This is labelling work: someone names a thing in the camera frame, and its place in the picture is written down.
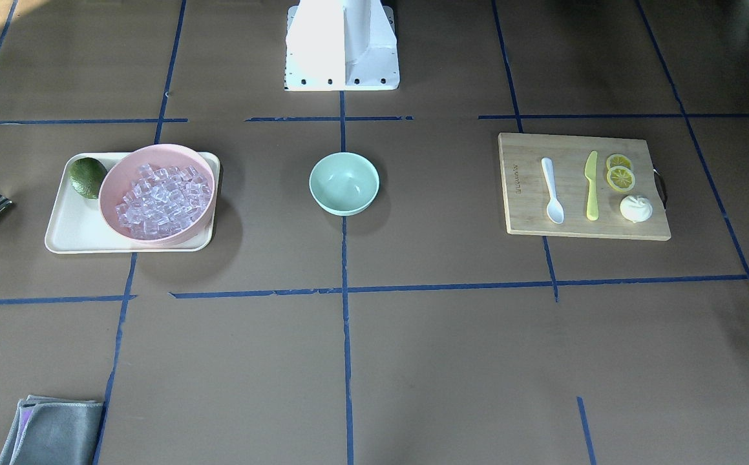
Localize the white plastic spoon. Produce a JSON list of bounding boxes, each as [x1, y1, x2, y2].
[[540, 157, 564, 224]]

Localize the mint green bowl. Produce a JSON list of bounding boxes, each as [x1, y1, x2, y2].
[[308, 151, 381, 216]]

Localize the clear ice cubes pile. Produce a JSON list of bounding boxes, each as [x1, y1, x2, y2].
[[115, 163, 213, 240]]

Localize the pink bowl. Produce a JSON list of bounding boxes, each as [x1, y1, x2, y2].
[[98, 144, 221, 251]]

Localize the bamboo cutting board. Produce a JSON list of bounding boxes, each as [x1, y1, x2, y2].
[[498, 133, 671, 241]]

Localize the yellow-green plastic knife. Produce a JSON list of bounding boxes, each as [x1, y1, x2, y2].
[[584, 150, 599, 222]]

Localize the upper lemon slice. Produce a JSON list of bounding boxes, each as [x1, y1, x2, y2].
[[606, 153, 633, 171]]

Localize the green avocado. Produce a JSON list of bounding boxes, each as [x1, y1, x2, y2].
[[68, 157, 108, 200]]

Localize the cream rectangular tray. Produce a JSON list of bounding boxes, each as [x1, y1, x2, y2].
[[45, 151, 216, 254]]

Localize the grey folded cloth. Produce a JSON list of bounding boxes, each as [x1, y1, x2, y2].
[[0, 395, 103, 464]]

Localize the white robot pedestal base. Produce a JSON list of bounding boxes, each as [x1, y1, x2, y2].
[[284, 1, 401, 92]]

